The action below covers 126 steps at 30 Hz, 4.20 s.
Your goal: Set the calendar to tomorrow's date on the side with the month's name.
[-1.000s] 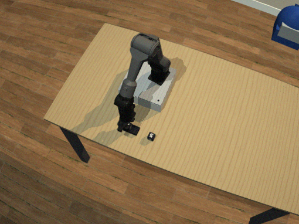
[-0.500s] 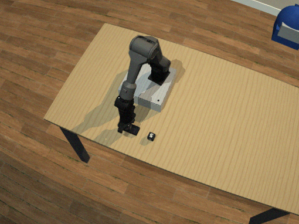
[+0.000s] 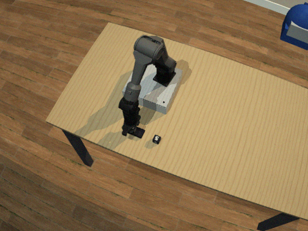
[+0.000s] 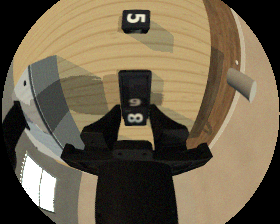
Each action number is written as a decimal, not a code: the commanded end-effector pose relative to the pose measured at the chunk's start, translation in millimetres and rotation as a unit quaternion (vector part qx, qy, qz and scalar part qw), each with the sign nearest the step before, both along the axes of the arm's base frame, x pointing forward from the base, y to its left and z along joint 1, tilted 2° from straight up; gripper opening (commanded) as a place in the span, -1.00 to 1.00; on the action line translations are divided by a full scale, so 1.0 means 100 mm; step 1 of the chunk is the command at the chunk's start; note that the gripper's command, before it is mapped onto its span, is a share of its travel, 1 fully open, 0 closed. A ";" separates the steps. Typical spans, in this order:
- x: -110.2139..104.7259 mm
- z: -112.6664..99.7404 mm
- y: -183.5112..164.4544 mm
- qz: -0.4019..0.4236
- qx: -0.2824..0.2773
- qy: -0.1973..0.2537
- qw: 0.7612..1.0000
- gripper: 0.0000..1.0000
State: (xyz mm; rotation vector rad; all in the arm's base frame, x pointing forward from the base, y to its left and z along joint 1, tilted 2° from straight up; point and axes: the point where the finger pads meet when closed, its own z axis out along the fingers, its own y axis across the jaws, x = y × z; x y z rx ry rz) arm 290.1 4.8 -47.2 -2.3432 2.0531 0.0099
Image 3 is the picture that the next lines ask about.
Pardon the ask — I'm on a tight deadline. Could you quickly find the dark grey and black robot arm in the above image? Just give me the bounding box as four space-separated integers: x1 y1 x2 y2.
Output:
118 35 176 122

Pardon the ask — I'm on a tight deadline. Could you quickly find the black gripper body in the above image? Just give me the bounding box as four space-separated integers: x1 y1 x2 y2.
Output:
122 107 140 136

